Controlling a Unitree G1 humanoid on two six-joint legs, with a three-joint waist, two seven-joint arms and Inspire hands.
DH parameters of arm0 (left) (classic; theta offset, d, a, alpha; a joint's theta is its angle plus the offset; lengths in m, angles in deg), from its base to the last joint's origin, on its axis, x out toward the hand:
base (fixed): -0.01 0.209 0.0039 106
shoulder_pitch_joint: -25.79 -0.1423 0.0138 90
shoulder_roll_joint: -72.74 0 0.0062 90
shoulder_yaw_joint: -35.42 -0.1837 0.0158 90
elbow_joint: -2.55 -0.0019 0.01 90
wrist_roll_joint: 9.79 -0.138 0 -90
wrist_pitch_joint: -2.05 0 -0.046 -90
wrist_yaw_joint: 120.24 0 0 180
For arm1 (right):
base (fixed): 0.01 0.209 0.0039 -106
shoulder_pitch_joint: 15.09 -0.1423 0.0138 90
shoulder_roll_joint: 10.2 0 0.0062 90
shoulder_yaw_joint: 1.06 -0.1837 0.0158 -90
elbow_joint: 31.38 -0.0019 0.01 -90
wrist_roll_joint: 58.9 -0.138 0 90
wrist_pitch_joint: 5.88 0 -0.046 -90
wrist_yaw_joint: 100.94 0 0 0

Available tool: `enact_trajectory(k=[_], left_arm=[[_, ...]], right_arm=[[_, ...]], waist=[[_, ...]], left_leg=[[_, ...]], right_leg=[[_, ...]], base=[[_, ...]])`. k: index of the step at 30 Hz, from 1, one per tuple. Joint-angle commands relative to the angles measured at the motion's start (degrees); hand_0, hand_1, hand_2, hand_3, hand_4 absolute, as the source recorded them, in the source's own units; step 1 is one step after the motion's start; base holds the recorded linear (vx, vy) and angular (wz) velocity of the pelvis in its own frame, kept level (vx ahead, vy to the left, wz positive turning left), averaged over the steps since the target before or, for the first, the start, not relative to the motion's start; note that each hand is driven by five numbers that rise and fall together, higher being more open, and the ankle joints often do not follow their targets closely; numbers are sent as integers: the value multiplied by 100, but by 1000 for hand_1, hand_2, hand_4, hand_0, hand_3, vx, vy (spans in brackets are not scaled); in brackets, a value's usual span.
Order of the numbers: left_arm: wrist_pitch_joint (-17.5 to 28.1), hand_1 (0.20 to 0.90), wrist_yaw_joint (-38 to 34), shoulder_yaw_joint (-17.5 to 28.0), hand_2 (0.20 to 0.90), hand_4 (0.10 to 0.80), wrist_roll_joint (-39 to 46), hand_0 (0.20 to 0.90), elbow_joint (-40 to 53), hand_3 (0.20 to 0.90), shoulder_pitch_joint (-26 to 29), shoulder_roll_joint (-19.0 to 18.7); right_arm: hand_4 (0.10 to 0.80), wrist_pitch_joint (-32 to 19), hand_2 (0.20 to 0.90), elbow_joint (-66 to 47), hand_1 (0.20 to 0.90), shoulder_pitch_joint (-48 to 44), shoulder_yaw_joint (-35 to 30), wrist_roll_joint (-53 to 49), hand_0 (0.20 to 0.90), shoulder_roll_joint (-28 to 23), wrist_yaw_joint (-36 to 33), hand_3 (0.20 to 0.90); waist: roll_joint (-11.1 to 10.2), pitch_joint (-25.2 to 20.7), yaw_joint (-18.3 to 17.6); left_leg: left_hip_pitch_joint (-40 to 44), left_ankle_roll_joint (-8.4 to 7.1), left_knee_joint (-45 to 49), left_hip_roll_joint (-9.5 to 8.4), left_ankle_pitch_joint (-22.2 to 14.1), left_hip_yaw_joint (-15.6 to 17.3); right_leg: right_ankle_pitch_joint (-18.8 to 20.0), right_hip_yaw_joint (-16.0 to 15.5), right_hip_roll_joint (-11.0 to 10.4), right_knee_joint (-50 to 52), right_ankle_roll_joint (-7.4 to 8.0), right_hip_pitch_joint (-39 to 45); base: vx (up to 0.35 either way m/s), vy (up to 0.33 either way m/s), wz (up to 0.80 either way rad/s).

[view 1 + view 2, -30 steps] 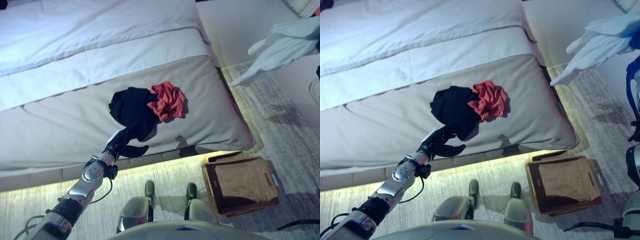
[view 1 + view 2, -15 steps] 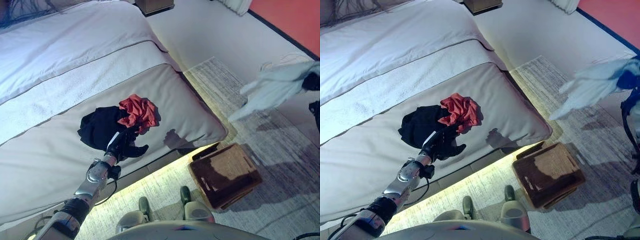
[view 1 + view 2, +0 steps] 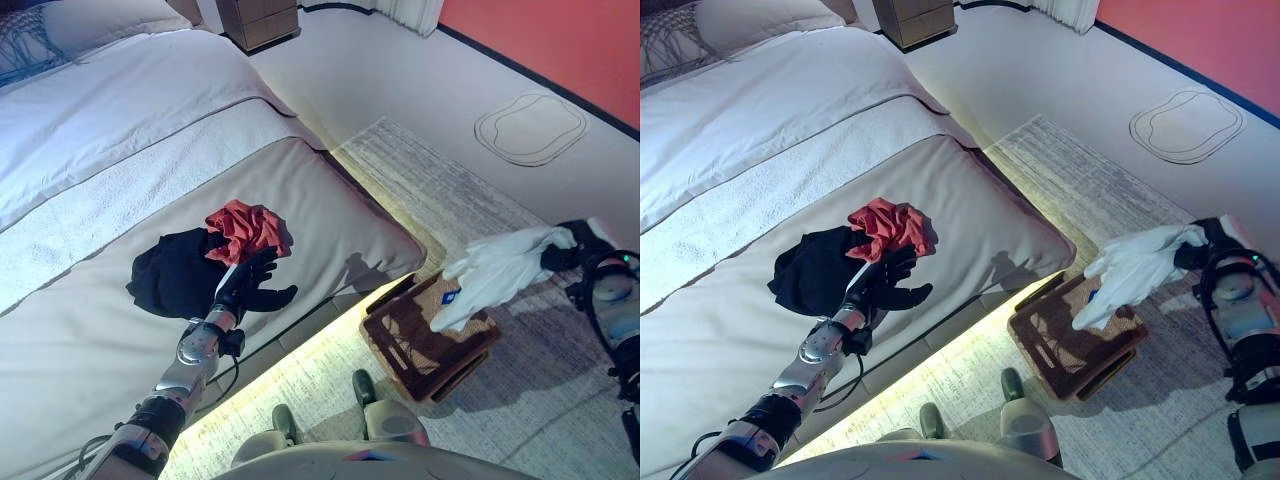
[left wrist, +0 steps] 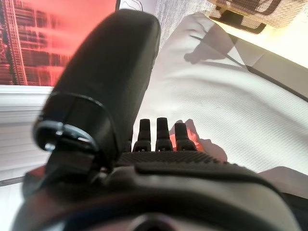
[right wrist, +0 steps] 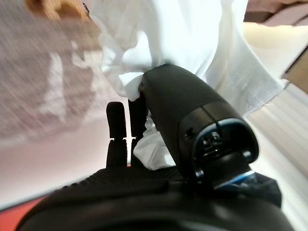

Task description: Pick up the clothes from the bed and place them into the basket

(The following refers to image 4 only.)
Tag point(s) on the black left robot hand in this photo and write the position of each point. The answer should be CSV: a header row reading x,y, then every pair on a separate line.
x,y
106,72

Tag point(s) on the beige bed blanket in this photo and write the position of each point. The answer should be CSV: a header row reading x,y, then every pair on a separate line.
x,y
240,115

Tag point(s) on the beige upholstered bed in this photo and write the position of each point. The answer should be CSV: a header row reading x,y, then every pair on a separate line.
x,y
276,67

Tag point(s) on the brown wicker basket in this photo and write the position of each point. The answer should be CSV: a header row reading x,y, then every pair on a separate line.
x,y
284,12

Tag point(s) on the grey rug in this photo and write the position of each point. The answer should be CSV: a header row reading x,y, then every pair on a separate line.
x,y
173,19

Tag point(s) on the white curtain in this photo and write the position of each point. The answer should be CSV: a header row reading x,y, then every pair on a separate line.
x,y
19,134

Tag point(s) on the red wall artwork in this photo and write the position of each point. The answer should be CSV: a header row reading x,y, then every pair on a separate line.
x,y
31,41

